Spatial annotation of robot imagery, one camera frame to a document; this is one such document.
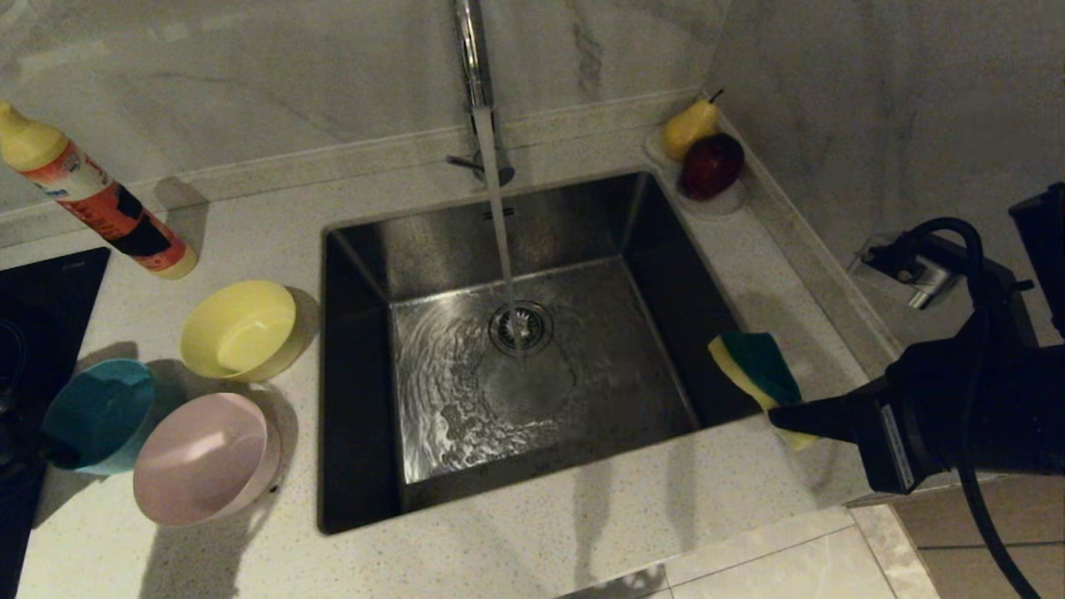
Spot blue plastic bowl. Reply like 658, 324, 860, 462
42, 358, 159, 477

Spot green yellow sponge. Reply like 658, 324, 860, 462
708, 332, 821, 453

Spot orange detergent bottle yellow cap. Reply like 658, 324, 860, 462
0, 101, 200, 281

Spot chrome faucet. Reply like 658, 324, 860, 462
445, 0, 517, 188

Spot stainless steel sink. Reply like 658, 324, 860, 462
317, 171, 785, 535

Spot pink plastic bowl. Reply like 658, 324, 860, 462
133, 393, 284, 527

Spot black induction cooktop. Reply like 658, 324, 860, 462
0, 247, 111, 599

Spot yellow plastic bowl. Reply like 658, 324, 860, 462
179, 280, 308, 384

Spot small white dish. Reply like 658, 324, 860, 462
642, 125, 748, 219

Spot dark red apple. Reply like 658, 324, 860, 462
678, 133, 745, 202

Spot yellow pear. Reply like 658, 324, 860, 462
661, 90, 723, 163

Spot round metal drain strainer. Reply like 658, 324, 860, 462
488, 300, 555, 359

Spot running water stream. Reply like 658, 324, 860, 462
473, 106, 530, 360

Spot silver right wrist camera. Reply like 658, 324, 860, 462
849, 233, 966, 311

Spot thick black hose cable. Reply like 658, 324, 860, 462
905, 217, 1043, 599

